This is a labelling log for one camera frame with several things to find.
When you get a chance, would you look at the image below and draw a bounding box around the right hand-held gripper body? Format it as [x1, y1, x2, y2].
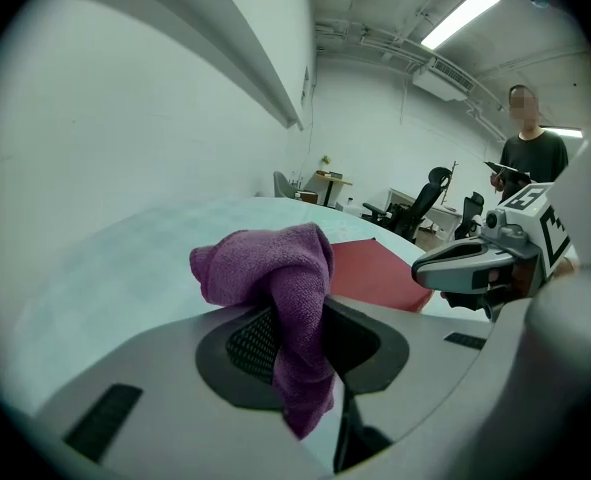
[478, 181, 576, 300]

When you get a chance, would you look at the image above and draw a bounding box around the white desk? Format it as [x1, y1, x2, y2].
[387, 186, 464, 232]

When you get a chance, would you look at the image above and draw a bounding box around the long ceiling light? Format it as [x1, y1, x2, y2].
[419, 0, 504, 52]
[539, 126, 584, 140]

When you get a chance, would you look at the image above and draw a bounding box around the black office chair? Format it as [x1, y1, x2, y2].
[362, 166, 454, 244]
[454, 191, 486, 242]

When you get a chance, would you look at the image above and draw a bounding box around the light blue flowered tablecloth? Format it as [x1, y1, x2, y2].
[4, 195, 494, 474]

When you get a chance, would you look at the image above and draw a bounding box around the grey shell chair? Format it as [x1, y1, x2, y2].
[273, 170, 299, 199]

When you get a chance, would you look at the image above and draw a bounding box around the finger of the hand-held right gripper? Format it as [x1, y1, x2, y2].
[431, 236, 492, 254]
[411, 239, 516, 294]

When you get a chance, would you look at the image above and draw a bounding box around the red book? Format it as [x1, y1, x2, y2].
[330, 237, 435, 314]

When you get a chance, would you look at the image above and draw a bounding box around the white ceiling air conditioner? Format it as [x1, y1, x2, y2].
[412, 57, 476, 102]

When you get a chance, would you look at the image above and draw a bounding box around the small wooden table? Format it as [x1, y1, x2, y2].
[314, 170, 354, 208]

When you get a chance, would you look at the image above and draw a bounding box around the clipboard with paper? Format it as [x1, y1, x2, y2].
[483, 161, 532, 185]

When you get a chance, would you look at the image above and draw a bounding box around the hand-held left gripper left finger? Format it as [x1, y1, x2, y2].
[27, 302, 336, 480]

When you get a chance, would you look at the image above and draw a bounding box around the purple cloth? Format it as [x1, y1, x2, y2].
[189, 222, 337, 442]

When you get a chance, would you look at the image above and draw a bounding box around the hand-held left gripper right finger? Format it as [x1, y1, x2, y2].
[324, 295, 496, 474]

